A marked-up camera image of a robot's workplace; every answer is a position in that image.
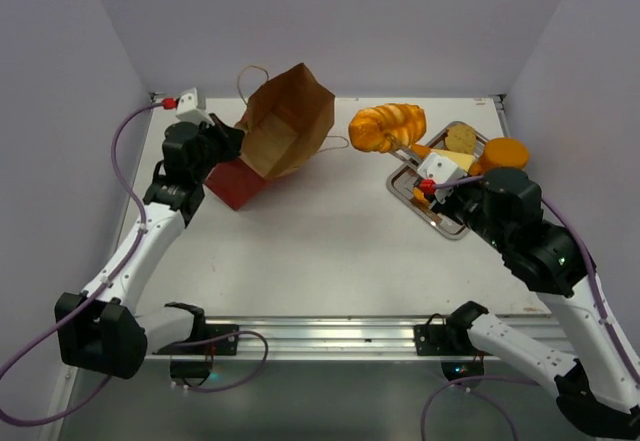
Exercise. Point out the metal tongs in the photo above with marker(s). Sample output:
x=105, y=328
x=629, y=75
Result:
x=403, y=153

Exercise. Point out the round orange bun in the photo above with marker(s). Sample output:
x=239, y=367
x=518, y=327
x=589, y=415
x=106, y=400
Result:
x=501, y=152

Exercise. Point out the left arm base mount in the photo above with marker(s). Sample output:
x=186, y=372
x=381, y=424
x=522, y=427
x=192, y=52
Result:
x=192, y=366

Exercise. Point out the orange braided pastry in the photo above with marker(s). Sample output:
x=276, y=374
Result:
x=388, y=127

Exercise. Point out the long orange bread roll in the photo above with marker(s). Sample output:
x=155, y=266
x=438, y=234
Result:
x=420, y=150

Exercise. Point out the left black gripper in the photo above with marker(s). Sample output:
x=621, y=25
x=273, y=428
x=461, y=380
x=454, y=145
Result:
x=230, y=138

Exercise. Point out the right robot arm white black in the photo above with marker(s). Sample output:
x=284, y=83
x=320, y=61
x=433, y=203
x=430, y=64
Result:
x=596, y=387

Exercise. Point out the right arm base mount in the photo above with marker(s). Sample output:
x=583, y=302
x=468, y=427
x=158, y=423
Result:
x=437, y=338

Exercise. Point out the steel tray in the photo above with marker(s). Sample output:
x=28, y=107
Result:
x=401, y=182

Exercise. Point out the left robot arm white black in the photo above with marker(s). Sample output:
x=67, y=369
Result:
x=100, y=330

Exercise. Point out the round sliced bread piece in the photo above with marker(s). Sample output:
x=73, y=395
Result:
x=461, y=138

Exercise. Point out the red brown paper bag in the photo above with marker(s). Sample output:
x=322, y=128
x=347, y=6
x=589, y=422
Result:
x=285, y=123

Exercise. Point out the aluminium front rail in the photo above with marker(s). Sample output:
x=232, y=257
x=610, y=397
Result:
x=293, y=338

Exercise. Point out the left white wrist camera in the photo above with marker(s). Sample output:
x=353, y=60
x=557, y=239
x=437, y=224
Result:
x=191, y=107

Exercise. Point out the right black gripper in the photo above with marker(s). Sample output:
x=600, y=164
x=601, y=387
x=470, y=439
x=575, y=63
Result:
x=439, y=202

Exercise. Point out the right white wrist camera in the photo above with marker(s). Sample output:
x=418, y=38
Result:
x=436, y=173

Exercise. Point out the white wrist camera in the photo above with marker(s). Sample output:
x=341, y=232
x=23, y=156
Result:
x=436, y=173
x=191, y=107

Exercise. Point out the fake triangle sandwich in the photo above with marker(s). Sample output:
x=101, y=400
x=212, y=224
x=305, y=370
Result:
x=463, y=160

